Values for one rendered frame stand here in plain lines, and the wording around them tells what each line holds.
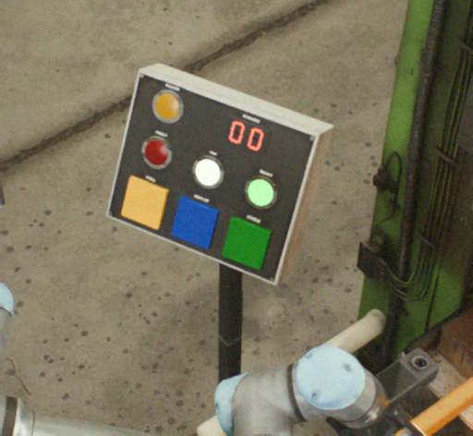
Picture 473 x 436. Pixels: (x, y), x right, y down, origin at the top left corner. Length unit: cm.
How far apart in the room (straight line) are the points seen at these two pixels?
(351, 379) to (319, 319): 174
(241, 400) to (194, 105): 66
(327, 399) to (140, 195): 75
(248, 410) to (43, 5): 280
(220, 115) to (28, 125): 176
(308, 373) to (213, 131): 65
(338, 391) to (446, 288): 77
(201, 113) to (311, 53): 194
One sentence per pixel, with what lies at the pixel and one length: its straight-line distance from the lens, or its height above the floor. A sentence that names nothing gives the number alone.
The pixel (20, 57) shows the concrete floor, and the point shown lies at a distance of 396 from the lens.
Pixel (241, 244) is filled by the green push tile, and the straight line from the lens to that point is 204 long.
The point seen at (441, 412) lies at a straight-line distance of 188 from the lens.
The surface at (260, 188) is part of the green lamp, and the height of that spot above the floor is 110.
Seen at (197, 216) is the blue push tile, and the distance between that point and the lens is 206.
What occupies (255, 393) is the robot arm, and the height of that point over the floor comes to 129.
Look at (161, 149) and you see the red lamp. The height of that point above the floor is 110.
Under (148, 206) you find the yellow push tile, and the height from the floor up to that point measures 101.
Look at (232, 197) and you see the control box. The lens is 204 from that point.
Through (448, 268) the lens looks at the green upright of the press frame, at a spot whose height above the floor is 91.
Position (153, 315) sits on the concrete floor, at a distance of 321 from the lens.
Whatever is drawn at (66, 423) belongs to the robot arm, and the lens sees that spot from 141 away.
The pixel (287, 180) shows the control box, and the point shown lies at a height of 112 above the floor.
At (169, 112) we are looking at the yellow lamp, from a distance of 205.
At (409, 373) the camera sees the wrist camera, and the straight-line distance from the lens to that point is 167.
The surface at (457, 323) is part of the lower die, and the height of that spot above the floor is 98.
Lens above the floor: 257
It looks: 48 degrees down
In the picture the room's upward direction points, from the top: 1 degrees clockwise
